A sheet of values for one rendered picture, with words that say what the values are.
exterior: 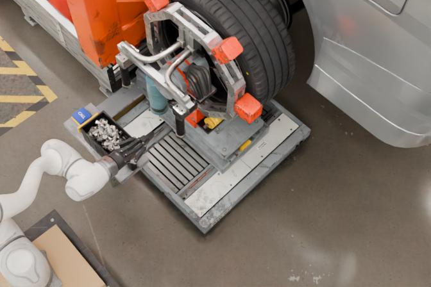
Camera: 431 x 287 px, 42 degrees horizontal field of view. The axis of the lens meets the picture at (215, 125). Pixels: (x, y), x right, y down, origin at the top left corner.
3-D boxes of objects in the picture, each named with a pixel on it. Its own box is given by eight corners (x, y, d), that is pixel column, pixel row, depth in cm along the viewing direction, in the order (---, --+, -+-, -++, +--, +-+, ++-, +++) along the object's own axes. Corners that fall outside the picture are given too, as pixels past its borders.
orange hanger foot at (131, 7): (201, -2, 299) (201, -51, 269) (126, 52, 280) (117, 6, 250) (180, -19, 305) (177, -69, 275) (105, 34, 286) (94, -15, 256)
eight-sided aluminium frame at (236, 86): (240, 130, 253) (249, 58, 206) (230, 139, 250) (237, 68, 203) (160, 60, 271) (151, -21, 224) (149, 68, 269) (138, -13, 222)
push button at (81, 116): (92, 117, 268) (92, 115, 266) (81, 126, 266) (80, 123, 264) (83, 108, 271) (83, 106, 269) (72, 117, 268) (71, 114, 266)
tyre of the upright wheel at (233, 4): (274, -32, 204) (170, -49, 251) (229, 2, 196) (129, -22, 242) (312, 104, 244) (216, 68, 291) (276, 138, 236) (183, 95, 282)
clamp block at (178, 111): (197, 107, 220) (197, 100, 216) (181, 122, 217) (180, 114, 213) (188, 100, 222) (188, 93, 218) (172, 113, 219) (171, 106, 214)
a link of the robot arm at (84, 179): (111, 172, 214) (87, 152, 218) (79, 195, 205) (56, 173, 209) (109, 188, 222) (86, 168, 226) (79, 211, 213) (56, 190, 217)
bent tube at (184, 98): (220, 75, 219) (222, 59, 210) (185, 105, 212) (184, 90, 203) (190, 50, 225) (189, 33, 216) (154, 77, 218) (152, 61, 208)
